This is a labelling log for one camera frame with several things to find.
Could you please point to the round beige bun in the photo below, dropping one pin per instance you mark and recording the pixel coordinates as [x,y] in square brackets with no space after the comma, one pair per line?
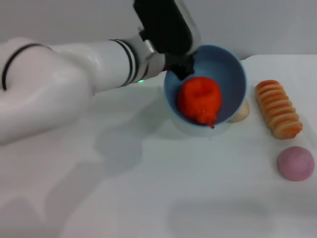
[242,112]

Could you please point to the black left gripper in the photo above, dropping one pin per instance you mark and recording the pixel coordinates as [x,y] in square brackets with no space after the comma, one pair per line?
[178,59]

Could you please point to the long striped bread roll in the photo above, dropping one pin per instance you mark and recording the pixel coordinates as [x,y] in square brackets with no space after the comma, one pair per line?
[278,111]

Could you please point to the round pink bun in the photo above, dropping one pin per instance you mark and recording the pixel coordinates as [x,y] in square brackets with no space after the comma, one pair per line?
[294,163]

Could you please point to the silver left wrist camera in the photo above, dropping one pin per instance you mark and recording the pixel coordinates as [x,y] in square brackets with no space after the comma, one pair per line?
[166,27]

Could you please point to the orange fruit with stem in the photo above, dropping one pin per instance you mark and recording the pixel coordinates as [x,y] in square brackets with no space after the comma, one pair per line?
[199,99]

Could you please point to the blue bowl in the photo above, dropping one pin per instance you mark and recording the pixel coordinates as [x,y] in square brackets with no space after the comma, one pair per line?
[230,74]

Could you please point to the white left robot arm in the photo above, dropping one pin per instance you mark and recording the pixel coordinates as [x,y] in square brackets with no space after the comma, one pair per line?
[74,64]

